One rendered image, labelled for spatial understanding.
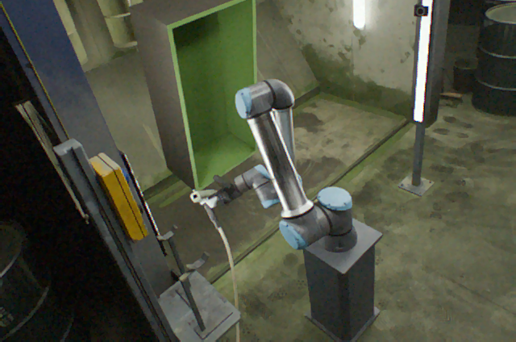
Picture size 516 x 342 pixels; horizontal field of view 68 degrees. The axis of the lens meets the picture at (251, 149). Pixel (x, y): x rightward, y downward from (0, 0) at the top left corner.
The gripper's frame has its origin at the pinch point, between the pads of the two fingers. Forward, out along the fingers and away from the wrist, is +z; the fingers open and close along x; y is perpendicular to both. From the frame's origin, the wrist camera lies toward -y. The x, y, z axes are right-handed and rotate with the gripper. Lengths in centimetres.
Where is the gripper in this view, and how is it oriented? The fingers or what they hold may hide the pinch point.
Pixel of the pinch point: (203, 201)
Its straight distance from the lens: 206.3
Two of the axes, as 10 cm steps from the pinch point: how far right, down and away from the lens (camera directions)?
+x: 1.7, 0.7, 9.8
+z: -8.6, 4.9, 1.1
